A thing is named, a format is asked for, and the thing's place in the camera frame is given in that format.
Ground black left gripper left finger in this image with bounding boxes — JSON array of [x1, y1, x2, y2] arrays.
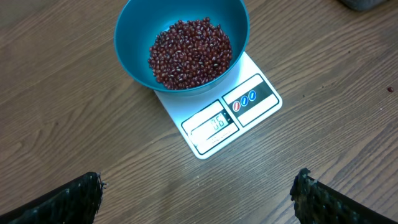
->
[[1, 172, 106, 224]]

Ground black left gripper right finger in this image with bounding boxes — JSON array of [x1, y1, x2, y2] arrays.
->
[[290, 168, 397, 224]]

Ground white kitchen scale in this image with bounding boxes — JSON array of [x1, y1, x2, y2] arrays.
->
[[156, 53, 282, 159]]

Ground blue bowl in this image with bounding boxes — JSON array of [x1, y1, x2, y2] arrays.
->
[[114, 0, 250, 96]]

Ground red beans in bowl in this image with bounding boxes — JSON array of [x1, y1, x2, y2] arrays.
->
[[148, 17, 233, 90]]

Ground clear plastic container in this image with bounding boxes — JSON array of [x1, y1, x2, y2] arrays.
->
[[339, 0, 387, 12]]

